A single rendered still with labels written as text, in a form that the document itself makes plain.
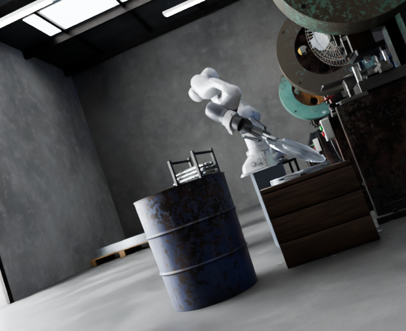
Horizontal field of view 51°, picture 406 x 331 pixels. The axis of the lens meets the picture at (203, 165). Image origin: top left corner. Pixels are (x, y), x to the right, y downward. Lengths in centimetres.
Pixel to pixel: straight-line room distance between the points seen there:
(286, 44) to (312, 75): 37
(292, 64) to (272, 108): 531
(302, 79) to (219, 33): 595
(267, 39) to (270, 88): 107
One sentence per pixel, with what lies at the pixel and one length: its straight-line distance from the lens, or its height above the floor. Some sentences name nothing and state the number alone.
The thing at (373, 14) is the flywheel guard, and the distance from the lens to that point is 223.
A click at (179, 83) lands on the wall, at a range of 967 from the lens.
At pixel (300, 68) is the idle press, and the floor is 122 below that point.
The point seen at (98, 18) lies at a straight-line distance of 859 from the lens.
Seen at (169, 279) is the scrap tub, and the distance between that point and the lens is 179.
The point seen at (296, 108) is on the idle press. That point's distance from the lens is 564.
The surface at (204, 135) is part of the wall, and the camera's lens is 937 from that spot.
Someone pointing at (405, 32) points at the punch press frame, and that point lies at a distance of 255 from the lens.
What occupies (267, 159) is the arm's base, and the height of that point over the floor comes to 49.
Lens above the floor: 38
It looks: 5 degrees up
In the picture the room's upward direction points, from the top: 20 degrees counter-clockwise
